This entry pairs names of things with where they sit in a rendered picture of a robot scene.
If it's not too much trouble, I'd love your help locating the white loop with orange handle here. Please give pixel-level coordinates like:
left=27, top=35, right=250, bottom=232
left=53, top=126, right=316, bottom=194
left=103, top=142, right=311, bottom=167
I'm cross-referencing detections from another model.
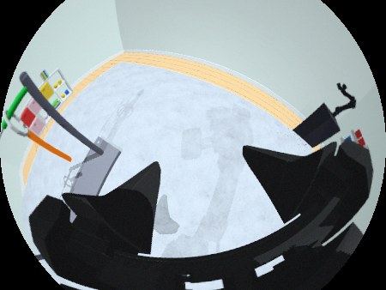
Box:
left=3, top=111, right=72, bottom=163

